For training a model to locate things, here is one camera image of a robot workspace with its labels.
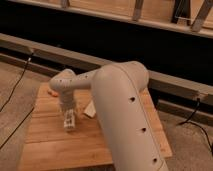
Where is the orange carrot toy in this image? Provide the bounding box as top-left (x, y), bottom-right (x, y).
top-left (47, 90), bottom-right (58, 97)

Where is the black cable right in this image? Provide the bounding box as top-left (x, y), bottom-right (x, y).
top-left (176, 97), bottom-right (213, 158)

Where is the black cable left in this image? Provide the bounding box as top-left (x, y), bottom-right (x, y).
top-left (0, 49), bottom-right (36, 150)

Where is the wooden cutting board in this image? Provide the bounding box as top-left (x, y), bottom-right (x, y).
top-left (17, 81), bottom-right (174, 171)

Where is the wooden shelf rail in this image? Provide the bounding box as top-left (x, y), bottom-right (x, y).
top-left (6, 0), bottom-right (213, 39)

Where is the black cable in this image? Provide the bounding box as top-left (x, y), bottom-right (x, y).
top-left (0, 49), bottom-right (36, 150)
top-left (176, 97), bottom-right (213, 158)

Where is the white sponge block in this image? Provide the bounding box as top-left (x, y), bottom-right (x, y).
top-left (84, 102), bottom-right (96, 118)

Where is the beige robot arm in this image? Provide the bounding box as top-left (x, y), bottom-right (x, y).
top-left (49, 61), bottom-right (169, 171)

